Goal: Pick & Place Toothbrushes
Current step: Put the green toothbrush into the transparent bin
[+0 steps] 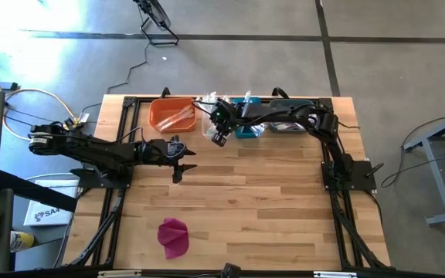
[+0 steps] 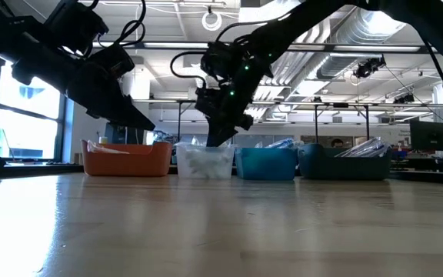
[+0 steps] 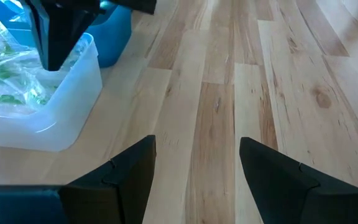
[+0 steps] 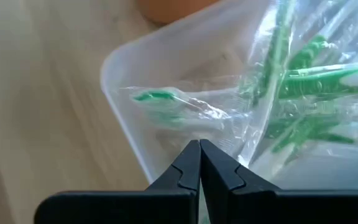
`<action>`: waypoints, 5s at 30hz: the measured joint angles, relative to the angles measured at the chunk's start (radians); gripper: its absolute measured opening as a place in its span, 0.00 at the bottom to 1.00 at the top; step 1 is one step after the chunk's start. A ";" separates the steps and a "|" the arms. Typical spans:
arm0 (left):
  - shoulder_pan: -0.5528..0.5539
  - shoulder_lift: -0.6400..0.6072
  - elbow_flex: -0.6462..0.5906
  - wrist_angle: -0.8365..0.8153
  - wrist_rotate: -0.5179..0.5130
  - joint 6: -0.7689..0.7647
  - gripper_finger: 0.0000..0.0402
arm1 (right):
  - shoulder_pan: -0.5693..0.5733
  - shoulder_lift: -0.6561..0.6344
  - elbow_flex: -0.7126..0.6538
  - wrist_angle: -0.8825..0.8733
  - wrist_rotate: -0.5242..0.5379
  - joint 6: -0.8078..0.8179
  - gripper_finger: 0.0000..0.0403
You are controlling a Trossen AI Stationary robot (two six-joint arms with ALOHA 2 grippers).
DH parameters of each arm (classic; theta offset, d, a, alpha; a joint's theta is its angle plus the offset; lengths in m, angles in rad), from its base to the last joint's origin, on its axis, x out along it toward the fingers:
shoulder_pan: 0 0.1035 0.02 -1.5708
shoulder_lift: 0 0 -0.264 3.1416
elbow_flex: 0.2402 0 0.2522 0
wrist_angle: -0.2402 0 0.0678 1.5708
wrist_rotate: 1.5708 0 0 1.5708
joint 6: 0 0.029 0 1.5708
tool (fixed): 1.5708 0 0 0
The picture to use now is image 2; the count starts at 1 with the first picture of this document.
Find black ceiling spotlight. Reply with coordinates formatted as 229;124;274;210
353;55;387;80

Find white light panel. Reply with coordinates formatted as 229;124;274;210
238;0;303;24

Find clear plastic bin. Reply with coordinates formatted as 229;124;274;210
175;142;237;180

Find black computer monitor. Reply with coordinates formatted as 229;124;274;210
409;119;443;152

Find black equipment box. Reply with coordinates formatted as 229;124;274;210
104;121;147;145

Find teal blue plastic bin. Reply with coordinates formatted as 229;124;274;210
235;147;298;181

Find orange plastic bin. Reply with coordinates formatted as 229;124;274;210
81;138;174;178

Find black track lights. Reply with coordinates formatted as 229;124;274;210
392;92;417;105

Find dark grey plastic bin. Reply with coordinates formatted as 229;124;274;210
297;143;395;181

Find black frame workbench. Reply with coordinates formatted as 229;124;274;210
132;98;238;148
294;102;372;148

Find black cluttered desk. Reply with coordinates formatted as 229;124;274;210
388;150;443;179

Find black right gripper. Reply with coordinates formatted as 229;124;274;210
194;64;264;149

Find coiled white cable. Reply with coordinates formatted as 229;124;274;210
201;10;223;32

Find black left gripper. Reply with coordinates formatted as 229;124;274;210
12;45;156;132

